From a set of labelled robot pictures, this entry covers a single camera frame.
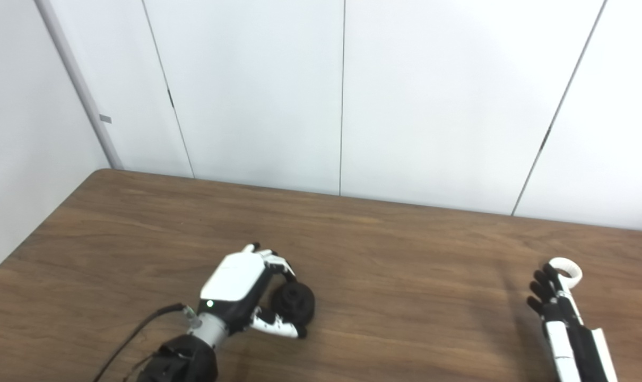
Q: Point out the round black plastic part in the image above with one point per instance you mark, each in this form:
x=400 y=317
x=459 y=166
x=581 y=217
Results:
x=294 y=302

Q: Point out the small grey post tag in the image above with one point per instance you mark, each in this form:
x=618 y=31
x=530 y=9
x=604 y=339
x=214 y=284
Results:
x=105 y=119

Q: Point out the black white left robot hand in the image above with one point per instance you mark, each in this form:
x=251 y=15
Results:
x=233 y=278

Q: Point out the grey wall corner post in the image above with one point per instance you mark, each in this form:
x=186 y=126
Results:
x=79 y=85

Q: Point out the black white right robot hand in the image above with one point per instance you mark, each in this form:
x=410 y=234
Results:
x=565 y=345

